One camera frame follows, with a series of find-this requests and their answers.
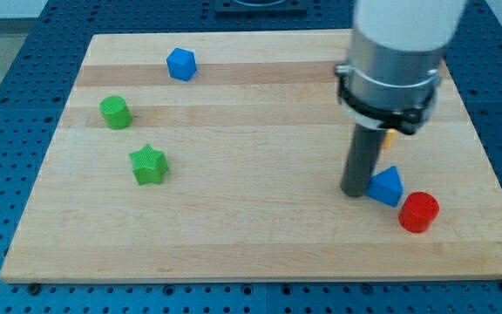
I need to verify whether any light wooden board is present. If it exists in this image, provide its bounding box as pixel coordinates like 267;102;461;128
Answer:
0;30;502;283

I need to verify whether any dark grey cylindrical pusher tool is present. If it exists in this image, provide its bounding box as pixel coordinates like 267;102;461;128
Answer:
340;124;387;197

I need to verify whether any yellow hexagon block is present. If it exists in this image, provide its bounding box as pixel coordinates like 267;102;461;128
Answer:
383;129;397;149

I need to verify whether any green cylinder block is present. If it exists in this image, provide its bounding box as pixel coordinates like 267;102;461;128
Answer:
99;95;132;130

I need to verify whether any blue cube block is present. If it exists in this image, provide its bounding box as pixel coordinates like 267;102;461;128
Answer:
166;47;197;82

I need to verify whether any red cylinder block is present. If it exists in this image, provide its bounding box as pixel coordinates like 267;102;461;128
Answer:
398;192;440;233

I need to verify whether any green star block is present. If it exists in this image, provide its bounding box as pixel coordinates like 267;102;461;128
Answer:
129;144;169;186

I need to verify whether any blue perforated base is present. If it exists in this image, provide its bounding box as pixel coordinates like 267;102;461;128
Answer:
0;0;502;313

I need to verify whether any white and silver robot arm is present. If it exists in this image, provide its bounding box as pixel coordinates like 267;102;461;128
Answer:
335;0;467;135

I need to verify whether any blue triangle block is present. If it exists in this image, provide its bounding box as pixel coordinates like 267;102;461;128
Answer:
366;166;404;207

